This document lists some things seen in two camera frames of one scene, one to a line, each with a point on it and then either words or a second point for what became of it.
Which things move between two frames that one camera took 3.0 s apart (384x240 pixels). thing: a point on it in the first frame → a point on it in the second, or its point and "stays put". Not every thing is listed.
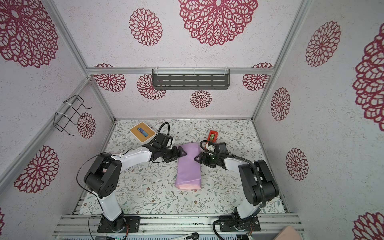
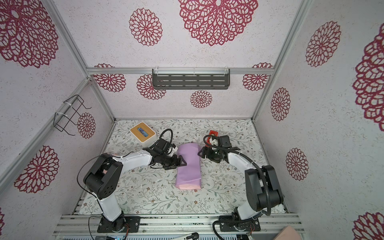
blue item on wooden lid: (143, 132) stays put
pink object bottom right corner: (288, 233) stays put
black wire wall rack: (66, 112) stays put
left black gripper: (176, 155) → (175, 164)
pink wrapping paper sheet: (188, 176) stays put
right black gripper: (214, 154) → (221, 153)
